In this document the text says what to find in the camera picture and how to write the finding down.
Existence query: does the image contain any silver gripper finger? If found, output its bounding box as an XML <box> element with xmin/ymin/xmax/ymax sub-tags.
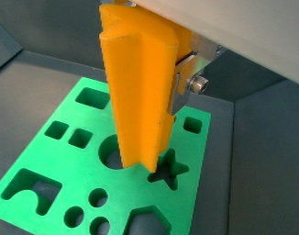
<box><xmin>169</xmin><ymin>32</ymin><xmax>227</xmax><ymax>115</ymax></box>

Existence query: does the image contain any orange star-shaped prism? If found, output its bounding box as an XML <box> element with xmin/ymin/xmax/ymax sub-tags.
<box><xmin>99</xmin><ymin>4</ymin><xmax>191</xmax><ymax>173</ymax></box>

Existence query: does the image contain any green foam shape-sorting board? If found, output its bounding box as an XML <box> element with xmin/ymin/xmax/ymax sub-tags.
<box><xmin>0</xmin><ymin>78</ymin><xmax>211</xmax><ymax>235</ymax></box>

